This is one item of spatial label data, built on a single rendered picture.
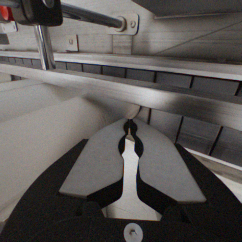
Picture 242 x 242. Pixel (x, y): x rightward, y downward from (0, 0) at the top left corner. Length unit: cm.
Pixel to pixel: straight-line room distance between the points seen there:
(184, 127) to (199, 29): 11
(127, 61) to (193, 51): 8
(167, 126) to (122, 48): 14
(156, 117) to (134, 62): 7
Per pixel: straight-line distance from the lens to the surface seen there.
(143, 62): 17
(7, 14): 45
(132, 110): 16
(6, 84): 25
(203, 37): 20
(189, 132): 17
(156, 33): 22
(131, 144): 17
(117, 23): 22
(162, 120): 17
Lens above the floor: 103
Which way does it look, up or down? 48 degrees down
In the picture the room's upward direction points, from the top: 126 degrees counter-clockwise
